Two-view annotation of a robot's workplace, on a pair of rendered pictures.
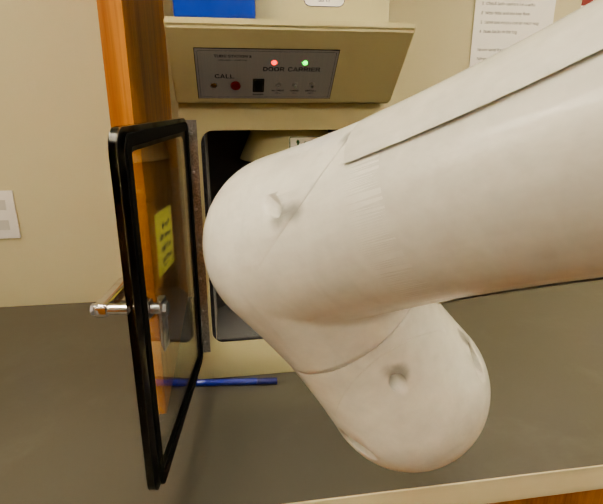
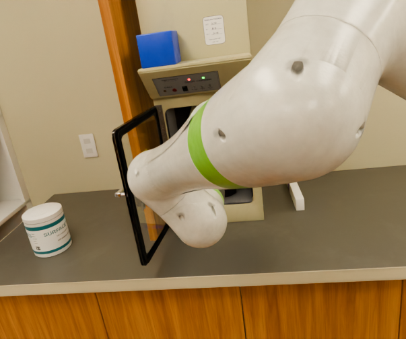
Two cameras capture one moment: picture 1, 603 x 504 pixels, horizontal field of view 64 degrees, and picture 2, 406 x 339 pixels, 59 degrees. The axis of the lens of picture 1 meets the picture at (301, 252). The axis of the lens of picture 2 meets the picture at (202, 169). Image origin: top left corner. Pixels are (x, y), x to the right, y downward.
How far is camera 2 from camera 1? 47 cm
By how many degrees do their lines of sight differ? 17
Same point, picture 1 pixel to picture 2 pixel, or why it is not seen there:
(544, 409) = (347, 243)
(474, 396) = (209, 222)
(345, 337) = (163, 204)
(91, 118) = not seen: hidden behind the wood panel
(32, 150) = (99, 113)
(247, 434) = (191, 249)
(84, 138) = not seen: hidden behind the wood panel
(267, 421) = not seen: hidden behind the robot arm
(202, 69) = (158, 86)
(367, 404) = (175, 224)
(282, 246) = (137, 181)
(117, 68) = (122, 91)
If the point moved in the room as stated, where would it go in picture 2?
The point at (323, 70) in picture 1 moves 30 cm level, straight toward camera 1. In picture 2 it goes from (213, 79) to (176, 99)
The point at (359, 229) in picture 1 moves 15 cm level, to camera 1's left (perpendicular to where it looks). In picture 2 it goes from (147, 179) to (71, 181)
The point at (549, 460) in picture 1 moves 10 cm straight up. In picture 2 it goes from (332, 266) to (331, 234)
